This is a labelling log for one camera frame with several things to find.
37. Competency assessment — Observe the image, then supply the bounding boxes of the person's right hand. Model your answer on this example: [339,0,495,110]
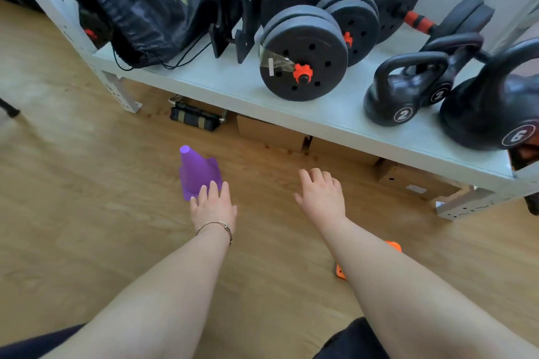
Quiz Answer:
[294,168,347,231]

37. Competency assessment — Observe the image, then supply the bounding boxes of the person's left hand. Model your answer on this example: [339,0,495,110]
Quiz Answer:
[189,181,238,234]

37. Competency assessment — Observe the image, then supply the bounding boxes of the person's left forearm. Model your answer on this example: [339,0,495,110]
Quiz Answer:
[41,224,237,359]

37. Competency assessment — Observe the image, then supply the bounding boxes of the person's right forearm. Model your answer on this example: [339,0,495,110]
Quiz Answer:
[322,217,539,359]

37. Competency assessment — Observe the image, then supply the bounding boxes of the purple training cone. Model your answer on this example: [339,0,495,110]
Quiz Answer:
[179,144,224,202]

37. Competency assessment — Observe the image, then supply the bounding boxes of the orange training cone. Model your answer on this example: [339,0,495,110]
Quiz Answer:
[335,240,402,281]

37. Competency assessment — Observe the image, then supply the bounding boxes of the small black kettlebell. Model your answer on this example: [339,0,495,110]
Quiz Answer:
[363,51,451,127]
[403,32,485,108]

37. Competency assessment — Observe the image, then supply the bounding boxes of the white metal shelf rack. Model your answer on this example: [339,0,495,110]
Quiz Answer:
[0,0,539,221]

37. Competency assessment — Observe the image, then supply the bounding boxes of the black dumbbell with clear tape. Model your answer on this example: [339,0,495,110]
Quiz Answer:
[259,5,350,102]

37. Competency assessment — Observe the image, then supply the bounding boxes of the dark navy trousers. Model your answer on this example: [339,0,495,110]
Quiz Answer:
[0,317,391,359]

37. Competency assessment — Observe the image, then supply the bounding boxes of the black dumbbell with orange nut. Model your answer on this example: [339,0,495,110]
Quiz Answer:
[316,0,380,68]

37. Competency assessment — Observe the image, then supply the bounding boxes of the large black kettlebell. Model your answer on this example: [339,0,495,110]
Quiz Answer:
[439,37,539,151]

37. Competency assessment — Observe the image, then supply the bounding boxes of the red brown object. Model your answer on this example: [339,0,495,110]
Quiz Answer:
[507,132,539,171]

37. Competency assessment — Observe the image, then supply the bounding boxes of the black stand leg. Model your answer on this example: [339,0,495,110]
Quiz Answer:
[0,97,21,119]

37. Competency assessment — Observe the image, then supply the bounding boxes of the silver bracelet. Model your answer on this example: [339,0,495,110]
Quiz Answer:
[195,221,233,247]

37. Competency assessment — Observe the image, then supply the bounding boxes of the black drawstring bag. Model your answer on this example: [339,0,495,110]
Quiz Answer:
[70,0,218,72]

